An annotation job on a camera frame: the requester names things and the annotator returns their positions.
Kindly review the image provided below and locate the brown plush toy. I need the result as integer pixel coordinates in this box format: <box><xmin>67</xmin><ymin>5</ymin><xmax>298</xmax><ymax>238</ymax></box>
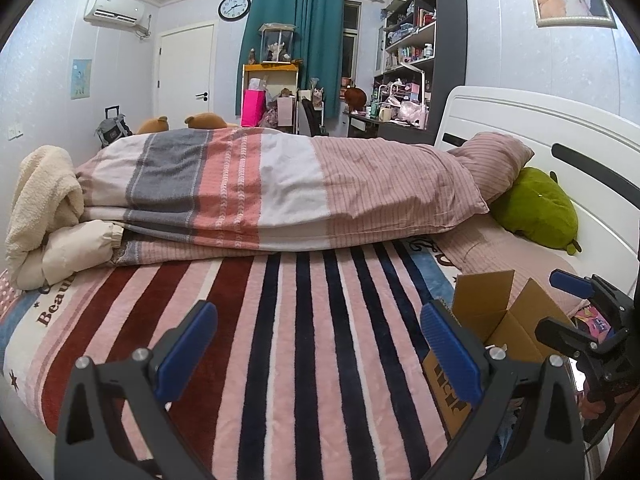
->
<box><xmin>343</xmin><ymin>86</ymin><xmax>370</xmax><ymax>113</ymax></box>

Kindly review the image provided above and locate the white bed headboard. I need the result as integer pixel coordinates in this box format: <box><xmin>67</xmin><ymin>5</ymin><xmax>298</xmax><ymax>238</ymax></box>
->
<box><xmin>434</xmin><ymin>85</ymin><xmax>640</xmax><ymax>301</ymax></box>

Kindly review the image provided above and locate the cluttered desk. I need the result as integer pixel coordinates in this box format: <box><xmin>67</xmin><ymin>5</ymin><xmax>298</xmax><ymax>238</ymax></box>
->
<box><xmin>345</xmin><ymin>110</ymin><xmax>436</xmax><ymax>145</ymax></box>

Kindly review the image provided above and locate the teal curtain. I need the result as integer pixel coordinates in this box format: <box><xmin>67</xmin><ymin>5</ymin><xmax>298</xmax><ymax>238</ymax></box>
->
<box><xmin>235</xmin><ymin>0</ymin><xmax>347</xmax><ymax>136</ymax></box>

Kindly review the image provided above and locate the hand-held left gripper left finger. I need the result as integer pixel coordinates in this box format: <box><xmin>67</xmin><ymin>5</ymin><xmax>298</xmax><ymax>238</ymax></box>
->
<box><xmin>54</xmin><ymin>300</ymin><xmax>219</xmax><ymax>480</ymax></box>

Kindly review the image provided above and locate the black desk chair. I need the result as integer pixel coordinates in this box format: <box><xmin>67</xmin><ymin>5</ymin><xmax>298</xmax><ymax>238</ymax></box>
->
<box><xmin>299</xmin><ymin>97</ymin><xmax>328</xmax><ymax>138</ymax></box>

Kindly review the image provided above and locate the white door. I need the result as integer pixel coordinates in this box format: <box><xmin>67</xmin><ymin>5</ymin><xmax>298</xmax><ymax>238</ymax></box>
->
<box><xmin>155</xmin><ymin>21</ymin><xmax>216</xmax><ymax>130</ymax></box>

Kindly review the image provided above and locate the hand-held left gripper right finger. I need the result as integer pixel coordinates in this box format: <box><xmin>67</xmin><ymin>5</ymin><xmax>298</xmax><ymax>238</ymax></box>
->
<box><xmin>420</xmin><ymin>300</ymin><xmax>586</xmax><ymax>480</ymax></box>

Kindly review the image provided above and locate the striped fleece blanket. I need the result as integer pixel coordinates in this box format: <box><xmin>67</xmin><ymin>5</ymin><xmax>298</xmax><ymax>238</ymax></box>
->
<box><xmin>0</xmin><ymin>237</ymin><xmax>501</xmax><ymax>480</ymax></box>

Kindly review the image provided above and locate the grey suitcase with handle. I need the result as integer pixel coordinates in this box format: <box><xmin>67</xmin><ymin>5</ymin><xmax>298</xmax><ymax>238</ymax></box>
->
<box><xmin>95</xmin><ymin>105</ymin><xmax>133</xmax><ymax>150</ymax></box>

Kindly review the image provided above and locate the pink gift bag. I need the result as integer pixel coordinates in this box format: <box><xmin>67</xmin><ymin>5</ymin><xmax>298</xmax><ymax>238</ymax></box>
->
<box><xmin>241</xmin><ymin>89</ymin><xmax>267</xmax><ymax>128</ymax></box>

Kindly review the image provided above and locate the pink grey striped quilt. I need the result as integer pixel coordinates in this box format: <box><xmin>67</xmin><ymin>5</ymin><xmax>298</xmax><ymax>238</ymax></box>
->
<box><xmin>75</xmin><ymin>127</ymin><xmax>491</xmax><ymax>266</ymax></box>

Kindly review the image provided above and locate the small blue wall poster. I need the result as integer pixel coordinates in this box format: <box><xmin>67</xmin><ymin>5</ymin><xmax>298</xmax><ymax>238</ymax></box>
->
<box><xmin>71</xmin><ymin>58</ymin><xmax>93</xmax><ymax>100</ymax></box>

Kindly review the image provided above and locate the colourful patterned bag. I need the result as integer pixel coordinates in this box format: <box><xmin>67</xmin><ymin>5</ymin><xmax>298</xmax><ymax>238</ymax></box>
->
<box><xmin>572</xmin><ymin>305</ymin><xmax>618</xmax><ymax>346</ymax></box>

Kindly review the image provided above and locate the yellow shelf rack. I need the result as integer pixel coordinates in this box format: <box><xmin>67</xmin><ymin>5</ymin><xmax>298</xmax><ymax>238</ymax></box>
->
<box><xmin>242</xmin><ymin>62</ymin><xmax>305</xmax><ymax>126</ymax></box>

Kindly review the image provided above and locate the cream fleece blanket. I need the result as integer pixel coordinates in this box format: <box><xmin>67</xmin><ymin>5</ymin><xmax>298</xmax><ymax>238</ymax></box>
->
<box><xmin>5</xmin><ymin>145</ymin><xmax>86</xmax><ymax>276</ymax></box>

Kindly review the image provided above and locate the person's right forearm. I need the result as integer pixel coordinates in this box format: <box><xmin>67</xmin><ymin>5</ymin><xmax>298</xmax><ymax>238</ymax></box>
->
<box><xmin>611</xmin><ymin>401</ymin><xmax>640</xmax><ymax>471</ymax></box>

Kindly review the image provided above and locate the dark bookshelf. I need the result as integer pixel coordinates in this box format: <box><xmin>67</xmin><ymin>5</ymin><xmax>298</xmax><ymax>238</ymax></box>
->
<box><xmin>372</xmin><ymin>0</ymin><xmax>468</xmax><ymax>145</ymax></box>

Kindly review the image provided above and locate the person's right hand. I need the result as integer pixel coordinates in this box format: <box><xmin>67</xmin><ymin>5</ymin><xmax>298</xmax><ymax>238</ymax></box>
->
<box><xmin>579</xmin><ymin>387</ymin><xmax>640</xmax><ymax>425</ymax></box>

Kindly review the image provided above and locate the pink striped pillow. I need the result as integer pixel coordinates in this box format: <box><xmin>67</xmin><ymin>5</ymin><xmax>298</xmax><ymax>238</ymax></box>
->
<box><xmin>447</xmin><ymin>131</ymin><xmax>536</xmax><ymax>206</ymax></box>
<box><xmin>440</xmin><ymin>215</ymin><xmax>593</xmax><ymax>306</ymax></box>

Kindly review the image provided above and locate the white air conditioner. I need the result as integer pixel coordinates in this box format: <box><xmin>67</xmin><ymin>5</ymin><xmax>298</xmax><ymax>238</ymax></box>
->
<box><xmin>83</xmin><ymin>0</ymin><xmax>152</xmax><ymax>37</ymax></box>

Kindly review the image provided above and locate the glass display case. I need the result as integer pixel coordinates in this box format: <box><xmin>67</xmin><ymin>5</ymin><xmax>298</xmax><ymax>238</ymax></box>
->
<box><xmin>259</xmin><ymin>22</ymin><xmax>296</xmax><ymax>65</ymax></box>

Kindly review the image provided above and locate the round wall clock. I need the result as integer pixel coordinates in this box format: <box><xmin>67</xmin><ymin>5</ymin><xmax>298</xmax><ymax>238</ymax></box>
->
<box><xmin>217</xmin><ymin>0</ymin><xmax>252</xmax><ymax>22</ymax></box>

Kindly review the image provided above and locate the brown cardboard box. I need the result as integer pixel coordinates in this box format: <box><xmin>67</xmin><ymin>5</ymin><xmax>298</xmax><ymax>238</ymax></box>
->
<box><xmin>422</xmin><ymin>270</ymin><xmax>576</xmax><ymax>441</ymax></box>

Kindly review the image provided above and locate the green plush pillow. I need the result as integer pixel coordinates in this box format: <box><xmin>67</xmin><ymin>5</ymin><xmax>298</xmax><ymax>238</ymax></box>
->
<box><xmin>490</xmin><ymin>166</ymin><xmax>583</xmax><ymax>253</ymax></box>

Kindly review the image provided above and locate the brown teddy bear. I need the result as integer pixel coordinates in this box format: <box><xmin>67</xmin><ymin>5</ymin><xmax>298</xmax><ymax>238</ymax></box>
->
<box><xmin>136</xmin><ymin>116</ymin><xmax>170</xmax><ymax>135</ymax></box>
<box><xmin>185</xmin><ymin>112</ymin><xmax>228</xmax><ymax>131</ymax></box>

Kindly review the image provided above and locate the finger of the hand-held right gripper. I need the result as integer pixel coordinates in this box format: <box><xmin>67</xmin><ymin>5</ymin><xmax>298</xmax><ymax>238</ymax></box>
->
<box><xmin>549</xmin><ymin>269</ymin><xmax>626</xmax><ymax>307</ymax></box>
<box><xmin>535</xmin><ymin>316</ymin><xmax>601</xmax><ymax>359</ymax></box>

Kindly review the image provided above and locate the cream puffy jacket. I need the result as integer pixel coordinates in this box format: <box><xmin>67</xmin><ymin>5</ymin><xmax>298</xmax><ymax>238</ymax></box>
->
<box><xmin>17</xmin><ymin>220</ymin><xmax>125</xmax><ymax>291</ymax></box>

